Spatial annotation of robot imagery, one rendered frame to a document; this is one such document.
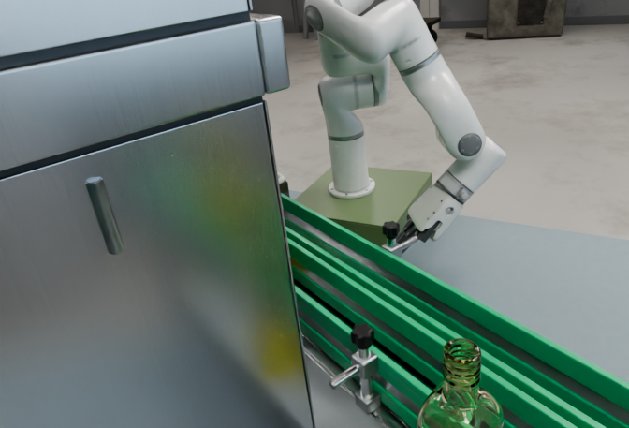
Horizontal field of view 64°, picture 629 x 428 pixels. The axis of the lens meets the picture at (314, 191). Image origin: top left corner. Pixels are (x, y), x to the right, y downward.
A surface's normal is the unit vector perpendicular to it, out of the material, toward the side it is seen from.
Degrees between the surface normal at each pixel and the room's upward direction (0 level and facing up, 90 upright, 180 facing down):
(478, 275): 0
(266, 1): 90
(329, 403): 0
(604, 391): 90
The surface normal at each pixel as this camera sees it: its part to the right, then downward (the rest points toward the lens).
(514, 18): -0.28, 0.45
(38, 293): 0.59, 0.29
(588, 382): -0.80, 0.34
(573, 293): -0.11, -0.89
